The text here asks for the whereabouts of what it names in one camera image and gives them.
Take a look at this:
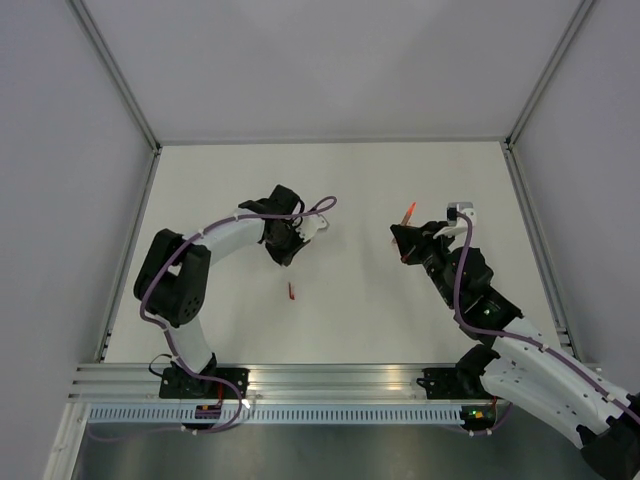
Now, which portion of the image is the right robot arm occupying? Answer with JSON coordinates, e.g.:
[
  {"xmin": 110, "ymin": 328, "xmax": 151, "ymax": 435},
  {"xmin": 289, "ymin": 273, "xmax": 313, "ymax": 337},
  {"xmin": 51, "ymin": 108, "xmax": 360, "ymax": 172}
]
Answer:
[{"xmin": 390, "ymin": 222, "xmax": 639, "ymax": 479}]

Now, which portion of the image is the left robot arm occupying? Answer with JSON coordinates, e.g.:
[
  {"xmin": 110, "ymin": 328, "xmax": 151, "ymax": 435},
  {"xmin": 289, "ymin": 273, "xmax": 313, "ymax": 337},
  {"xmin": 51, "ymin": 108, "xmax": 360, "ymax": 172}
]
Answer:
[{"xmin": 133, "ymin": 184, "xmax": 327, "ymax": 398}]

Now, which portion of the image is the right aluminium frame post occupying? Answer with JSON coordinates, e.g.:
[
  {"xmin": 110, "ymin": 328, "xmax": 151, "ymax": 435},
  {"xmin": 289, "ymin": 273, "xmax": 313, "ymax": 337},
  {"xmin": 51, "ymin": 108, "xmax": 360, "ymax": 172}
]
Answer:
[{"xmin": 504, "ymin": 0, "xmax": 598, "ymax": 150}]

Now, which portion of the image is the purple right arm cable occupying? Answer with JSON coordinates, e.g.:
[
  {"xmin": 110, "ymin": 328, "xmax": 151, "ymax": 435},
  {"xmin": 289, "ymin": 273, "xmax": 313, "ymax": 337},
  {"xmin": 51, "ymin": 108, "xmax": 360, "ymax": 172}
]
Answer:
[{"xmin": 452, "ymin": 207, "xmax": 640, "ymax": 416}]

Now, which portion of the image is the aluminium frame post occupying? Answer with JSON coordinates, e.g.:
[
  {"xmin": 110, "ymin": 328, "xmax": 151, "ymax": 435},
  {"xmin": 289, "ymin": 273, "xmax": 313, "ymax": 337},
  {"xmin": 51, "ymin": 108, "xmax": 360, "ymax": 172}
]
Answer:
[
  {"xmin": 66, "ymin": 0, "xmax": 161, "ymax": 155},
  {"xmin": 504, "ymin": 0, "xmax": 598, "ymax": 150}
]

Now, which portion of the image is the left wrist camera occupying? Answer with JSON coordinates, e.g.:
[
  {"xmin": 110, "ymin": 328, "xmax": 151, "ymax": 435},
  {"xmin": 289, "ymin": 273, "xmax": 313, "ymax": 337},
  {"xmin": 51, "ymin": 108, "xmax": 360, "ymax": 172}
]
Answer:
[{"xmin": 295, "ymin": 214, "xmax": 329, "ymax": 242}]

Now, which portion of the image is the left aluminium frame post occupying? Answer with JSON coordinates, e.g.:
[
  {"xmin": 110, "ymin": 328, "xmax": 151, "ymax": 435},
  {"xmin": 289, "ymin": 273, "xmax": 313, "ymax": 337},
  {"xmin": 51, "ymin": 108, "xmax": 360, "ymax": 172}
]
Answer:
[{"xmin": 66, "ymin": 0, "xmax": 161, "ymax": 155}]

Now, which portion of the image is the aluminium mounting rail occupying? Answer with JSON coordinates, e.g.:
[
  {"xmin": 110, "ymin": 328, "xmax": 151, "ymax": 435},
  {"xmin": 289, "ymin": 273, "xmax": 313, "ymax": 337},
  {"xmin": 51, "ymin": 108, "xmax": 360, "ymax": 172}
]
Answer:
[{"xmin": 69, "ymin": 363, "xmax": 501, "ymax": 405}]

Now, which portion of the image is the white slotted cable duct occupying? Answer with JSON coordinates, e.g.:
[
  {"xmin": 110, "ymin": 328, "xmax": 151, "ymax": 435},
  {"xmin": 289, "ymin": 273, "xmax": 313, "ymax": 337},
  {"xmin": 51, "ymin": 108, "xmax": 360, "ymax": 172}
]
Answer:
[{"xmin": 88, "ymin": 404, "xmax": 463, "ymax": 425}]

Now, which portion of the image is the wooden orange highlighter pencil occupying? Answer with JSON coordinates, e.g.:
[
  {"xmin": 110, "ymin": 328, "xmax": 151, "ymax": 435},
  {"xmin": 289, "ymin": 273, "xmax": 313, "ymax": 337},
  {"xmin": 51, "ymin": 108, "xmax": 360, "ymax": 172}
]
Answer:
[{"xmin": 399, "ymin": 202, "xmax": 416, "ymax": 226}]

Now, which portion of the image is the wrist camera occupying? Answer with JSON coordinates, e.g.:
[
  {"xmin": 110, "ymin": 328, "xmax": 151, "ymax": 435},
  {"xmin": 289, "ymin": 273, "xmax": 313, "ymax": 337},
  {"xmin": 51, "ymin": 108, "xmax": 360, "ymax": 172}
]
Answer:
[
  {"xmin": 433, "ymin": 202, "xmax": 477, "ymax": 239},
  {"xmin": 295, "ymin": 214, "xmax": 329, "ymax": 242}
]

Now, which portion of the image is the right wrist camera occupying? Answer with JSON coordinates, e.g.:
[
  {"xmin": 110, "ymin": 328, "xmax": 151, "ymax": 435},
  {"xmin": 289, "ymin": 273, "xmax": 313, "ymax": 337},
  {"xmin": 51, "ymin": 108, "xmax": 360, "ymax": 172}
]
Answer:
[{"xmin": 433, "ymin": 202, "xmax": 477, "ymax": 239}]

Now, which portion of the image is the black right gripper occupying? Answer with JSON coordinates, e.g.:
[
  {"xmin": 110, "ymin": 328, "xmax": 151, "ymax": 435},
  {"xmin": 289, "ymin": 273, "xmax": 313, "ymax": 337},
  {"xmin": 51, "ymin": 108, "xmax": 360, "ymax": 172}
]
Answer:
[{"xmin": 393, "ymin": 221, "xmax": 458, "ymax": 307}]

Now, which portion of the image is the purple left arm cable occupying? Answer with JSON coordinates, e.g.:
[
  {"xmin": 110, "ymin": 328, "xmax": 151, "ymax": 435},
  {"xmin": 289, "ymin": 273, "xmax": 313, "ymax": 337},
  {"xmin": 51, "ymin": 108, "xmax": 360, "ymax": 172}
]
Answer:
[{"xmin": 138, "ymin": 195, "xmax": 337, "ymax": 371}]

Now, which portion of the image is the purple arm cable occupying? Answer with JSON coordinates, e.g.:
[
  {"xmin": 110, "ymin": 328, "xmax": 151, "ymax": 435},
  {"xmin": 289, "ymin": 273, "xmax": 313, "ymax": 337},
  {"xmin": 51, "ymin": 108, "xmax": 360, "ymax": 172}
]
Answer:
[
  {"xmin": 138, "ymin": 195, "xmax": 337, "ymax": 371},
  {"xmin": 452, "ymin": 207, "xmax": 640, "ymax": 416}
]

